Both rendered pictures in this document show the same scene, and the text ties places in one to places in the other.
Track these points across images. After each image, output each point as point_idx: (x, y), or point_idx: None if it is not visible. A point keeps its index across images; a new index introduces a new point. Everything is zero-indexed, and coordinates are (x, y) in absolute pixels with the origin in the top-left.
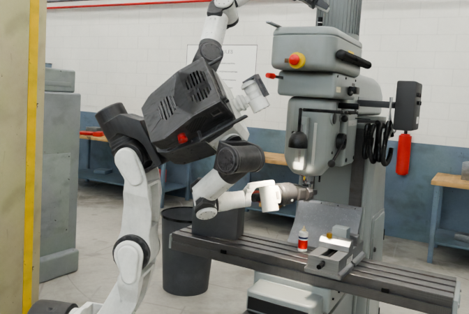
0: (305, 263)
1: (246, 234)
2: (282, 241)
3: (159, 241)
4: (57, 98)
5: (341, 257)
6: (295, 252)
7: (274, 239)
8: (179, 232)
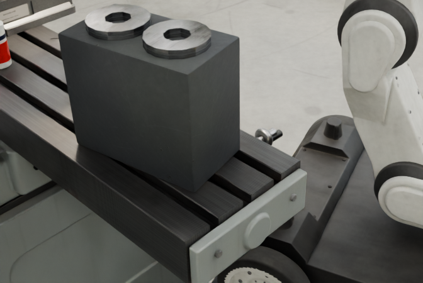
0: (48, 28)
1: (66, 143)
2: (5, 100)
3: (340, 17)
4: None
5: None
6: (28, 57)
7: (14, 110)
8: (276, 163)
